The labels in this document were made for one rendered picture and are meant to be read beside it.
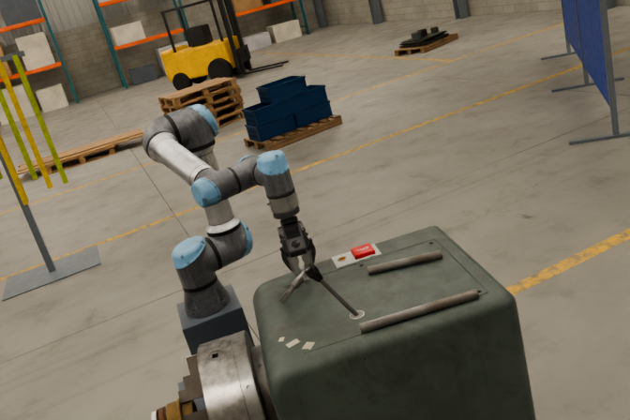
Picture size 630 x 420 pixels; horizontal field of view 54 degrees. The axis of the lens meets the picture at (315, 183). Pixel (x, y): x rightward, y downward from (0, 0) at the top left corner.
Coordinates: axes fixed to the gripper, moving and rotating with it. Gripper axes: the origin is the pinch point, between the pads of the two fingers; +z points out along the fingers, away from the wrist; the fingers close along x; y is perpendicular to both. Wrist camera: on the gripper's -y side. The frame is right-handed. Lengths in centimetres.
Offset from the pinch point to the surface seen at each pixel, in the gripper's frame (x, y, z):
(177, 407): 40.0, -14.0, 16.1
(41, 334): 194, 306, 130
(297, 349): 7.4, -27.1, 2.7
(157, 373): 96, 197, 129
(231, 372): 24.0, -20.8, 7.1
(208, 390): 29.9, -22.7, 8.6
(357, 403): -2.0, -34.2, 16.4
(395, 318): -15.5, -30.2, 1.0
